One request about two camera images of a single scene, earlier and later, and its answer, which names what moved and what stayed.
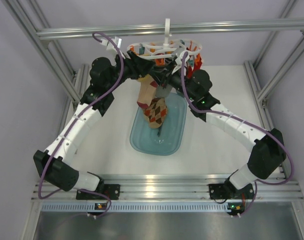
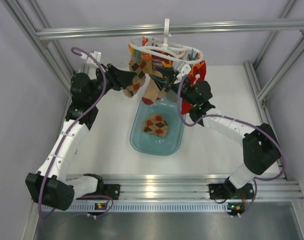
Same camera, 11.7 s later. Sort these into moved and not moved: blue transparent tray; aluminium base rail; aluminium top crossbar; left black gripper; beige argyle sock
Moved: beige argyle sock; left black gripper
Not moved: aluminium base rail; blue transparent tray; aluminium top crossbar
